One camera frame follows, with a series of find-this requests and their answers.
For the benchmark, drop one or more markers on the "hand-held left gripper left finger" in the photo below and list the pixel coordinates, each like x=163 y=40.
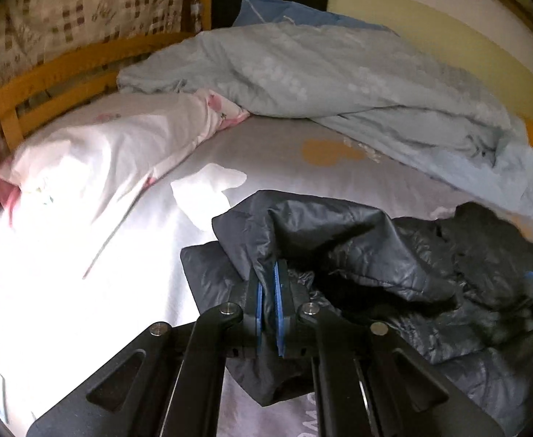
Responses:
x=259 y=318

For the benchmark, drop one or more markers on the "white pink floral pillow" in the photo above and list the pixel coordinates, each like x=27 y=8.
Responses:
x=111 y=145

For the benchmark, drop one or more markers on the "blue pillow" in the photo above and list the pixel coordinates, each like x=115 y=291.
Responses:
x=266 y=9

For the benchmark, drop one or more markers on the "beige checked print cloth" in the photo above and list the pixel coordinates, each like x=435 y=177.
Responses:
x=88 y=4

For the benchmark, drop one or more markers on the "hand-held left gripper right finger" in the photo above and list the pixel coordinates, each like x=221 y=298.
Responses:
x=278 y=309

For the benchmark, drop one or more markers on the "black puffer jacket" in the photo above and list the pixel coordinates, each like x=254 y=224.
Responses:
x=384 y=259

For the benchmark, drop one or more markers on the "light blue duvet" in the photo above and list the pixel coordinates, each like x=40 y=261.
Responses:
x=316 y=77

